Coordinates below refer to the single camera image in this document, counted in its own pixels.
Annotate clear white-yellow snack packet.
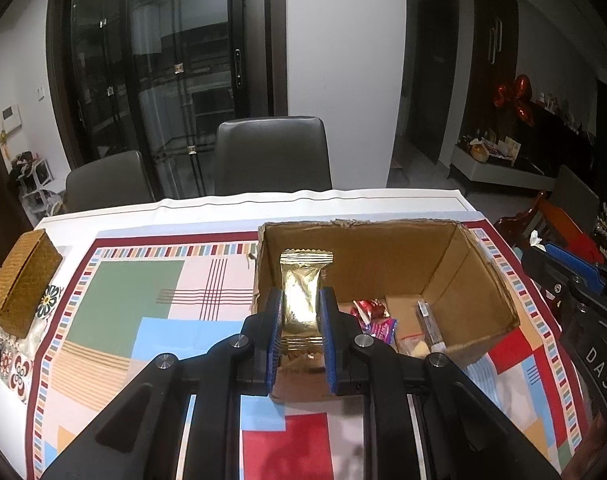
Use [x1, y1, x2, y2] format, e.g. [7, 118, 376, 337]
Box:
[397, 332, 431, 359]

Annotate brown cardboard box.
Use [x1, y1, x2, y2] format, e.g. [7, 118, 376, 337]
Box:
[252, 217, 521, 405]

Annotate long silver snack packet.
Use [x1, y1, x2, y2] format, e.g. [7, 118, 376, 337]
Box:
[414, 299, 447, 352]

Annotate white wall intercom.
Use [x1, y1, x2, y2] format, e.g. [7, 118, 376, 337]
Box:
[0, 104, 23, 131]

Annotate pink snack packet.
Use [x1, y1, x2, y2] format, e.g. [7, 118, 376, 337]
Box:
[366, 318, 397, 345]

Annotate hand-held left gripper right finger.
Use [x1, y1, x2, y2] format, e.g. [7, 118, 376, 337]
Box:
[320, 287, 562, 480]

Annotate floral patterned placemat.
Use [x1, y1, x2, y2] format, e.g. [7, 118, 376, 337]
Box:
[0, 285, 67, 406]

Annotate red foil balloons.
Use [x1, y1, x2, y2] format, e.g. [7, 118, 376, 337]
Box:
[493, 74, 534, 128]

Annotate woven rattan box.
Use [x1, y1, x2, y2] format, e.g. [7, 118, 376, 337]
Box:
[0, 228, 63, 339]

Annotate white side cabinet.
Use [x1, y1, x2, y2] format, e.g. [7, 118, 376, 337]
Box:
[448, 142, 557, 193]

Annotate dark double-door cabinet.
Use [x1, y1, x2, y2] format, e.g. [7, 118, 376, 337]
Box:
[471, 0, 519, 126]

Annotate pale foil snack packet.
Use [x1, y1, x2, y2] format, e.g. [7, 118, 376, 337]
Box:
[280, 249, 334, 363]

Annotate wooden chair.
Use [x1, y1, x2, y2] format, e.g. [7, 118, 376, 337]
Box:
[493, 192, 604, 266]

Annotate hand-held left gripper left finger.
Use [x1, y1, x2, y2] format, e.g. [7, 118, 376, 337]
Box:
[41, 288, 284, 480]

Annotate red snack packet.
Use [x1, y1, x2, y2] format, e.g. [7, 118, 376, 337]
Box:
[352, 298, 390, 326]

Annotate red cloth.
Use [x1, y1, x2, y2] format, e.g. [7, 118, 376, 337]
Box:
[548, 205, 604, 263]

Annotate narrow grey dining chair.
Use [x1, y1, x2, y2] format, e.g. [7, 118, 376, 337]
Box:
[64, 150, 157, 213]

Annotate glass sliding door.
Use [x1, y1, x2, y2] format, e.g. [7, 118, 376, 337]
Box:
[46, 0, 287, 196]

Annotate colourful geometric tablecloth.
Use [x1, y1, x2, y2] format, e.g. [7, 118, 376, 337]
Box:
[26, 220, 591, 480]

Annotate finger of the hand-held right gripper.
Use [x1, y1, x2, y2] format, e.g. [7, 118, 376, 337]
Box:
[521, 242, 607, 292]
[546, 272, 607, 322]

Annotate white shoe rack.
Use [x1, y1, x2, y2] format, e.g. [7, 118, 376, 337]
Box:
[11, 152, 54, 211]

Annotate wide grey dining chair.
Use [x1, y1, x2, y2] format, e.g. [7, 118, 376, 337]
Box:
[214, 116, 333, 196]

